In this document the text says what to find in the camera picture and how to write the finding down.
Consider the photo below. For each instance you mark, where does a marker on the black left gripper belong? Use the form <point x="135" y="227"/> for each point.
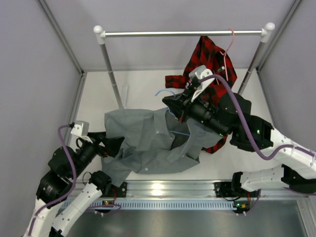
<point x="112" y="144"/>

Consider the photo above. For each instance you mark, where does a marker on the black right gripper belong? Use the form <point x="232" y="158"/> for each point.
<point x="181" y="105"/>

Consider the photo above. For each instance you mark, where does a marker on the blue wire hanger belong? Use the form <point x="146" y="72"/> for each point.
<point x="168" y="109"/>

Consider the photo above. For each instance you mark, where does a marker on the grey button shirt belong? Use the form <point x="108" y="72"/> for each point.
<point x="154" y="143"/>

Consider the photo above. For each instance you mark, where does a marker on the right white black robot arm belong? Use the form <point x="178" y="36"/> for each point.
<point x="297" y="165"/>

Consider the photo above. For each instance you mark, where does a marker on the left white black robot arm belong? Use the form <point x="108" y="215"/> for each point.
<point x="55" y="185"/>

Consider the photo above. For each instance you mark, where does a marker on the red black plaid shirt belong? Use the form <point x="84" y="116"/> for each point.
<point x="209" y="54"/>

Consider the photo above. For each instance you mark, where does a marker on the silver clothes rack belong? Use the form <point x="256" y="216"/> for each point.
<point x="101" y="35"/>

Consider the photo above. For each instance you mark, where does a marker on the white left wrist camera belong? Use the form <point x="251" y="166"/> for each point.
<point x="80" y="130"/>

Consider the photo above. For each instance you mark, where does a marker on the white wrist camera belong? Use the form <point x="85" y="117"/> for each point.
<point x="200" y="79"/>
<point x="80" y="130"/>

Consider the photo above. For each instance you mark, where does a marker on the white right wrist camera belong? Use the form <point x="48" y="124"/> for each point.
<point x="200" y="79"/>

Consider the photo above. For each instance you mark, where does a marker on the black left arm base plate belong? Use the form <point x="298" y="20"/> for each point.
<point x="118" y="192"/>

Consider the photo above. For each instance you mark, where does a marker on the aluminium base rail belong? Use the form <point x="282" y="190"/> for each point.
<point x="185" y="189"/>

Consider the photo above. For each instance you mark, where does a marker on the slotted grey cable duct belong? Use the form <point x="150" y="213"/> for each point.
<point x="164" y="205"/>

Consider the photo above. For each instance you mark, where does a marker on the pink wire hanger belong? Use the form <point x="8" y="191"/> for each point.
<point x="227" y="54"/>

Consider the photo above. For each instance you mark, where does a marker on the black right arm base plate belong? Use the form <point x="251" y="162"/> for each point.
<point x="229" y="190"/>

